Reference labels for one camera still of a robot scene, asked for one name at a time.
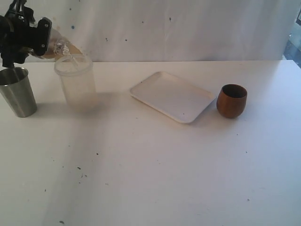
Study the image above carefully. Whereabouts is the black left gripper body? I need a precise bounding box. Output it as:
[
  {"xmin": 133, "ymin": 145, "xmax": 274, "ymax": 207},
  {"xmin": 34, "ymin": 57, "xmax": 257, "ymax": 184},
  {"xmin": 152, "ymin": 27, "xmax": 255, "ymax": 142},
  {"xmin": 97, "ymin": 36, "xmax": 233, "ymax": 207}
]
[{"xmin": 0, "ymin": 15, "xmax": 34, "ymax": 68}]

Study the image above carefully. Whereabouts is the clear drinking glass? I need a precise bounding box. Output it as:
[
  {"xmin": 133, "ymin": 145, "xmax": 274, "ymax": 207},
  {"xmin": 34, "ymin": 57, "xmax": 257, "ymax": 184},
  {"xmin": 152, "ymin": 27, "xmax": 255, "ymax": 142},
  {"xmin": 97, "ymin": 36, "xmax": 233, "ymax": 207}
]
[{"xmin": 31, "ymin": 28, "xmax": 62, "ymax": 59}]

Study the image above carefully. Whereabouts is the clear dome lid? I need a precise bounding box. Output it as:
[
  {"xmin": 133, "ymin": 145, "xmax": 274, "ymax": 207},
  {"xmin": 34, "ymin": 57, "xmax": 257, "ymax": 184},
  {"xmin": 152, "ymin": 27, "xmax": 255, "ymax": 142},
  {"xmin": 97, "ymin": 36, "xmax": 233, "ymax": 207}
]
[{"xmin": 54, "ymin": 35, "xmax": 70, "ymax": 56}]

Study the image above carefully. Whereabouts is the stainless steel cup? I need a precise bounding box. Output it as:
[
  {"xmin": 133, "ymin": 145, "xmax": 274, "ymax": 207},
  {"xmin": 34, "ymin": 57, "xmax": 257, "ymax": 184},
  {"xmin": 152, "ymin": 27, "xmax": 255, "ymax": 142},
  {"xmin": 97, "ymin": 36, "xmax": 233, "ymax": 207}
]
[{"xmin": 0, "ymin": 67, "xmax": 37, "ymax": 118}]

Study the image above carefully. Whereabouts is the brown wooden cup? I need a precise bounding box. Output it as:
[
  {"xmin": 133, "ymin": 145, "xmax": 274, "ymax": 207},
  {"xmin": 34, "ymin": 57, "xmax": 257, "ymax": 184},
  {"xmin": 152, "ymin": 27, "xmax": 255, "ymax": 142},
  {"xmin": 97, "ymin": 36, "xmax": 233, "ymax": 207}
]
[{"xmin": 216, "ymin": 84, "xmax": 247, "ymax": 119}]

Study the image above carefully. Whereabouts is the translucent plastic container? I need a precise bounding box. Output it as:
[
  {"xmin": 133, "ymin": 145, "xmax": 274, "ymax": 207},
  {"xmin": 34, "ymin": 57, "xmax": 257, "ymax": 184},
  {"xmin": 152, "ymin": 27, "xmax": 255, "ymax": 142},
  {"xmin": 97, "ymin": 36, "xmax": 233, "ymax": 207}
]
[{"xmin": 54, "ymin": 54, "xmax": 99, "ymax": 112}]

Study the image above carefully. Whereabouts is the white rectangular tray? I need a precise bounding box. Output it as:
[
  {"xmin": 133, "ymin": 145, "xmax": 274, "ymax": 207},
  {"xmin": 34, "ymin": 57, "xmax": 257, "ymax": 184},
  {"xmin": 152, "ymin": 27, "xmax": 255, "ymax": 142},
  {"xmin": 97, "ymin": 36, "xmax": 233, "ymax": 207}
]
[{"xmin": 130, "ymin": 72, "xmax": 216, "ymax": 124}]

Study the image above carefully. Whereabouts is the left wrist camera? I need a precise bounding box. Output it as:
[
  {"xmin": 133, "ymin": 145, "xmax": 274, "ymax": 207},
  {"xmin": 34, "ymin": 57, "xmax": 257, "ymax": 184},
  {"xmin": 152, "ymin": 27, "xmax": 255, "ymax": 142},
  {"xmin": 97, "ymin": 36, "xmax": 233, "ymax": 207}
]
[{"xmin": 5, "ymin": 0, "xmax": 35, "ymax": 24}]

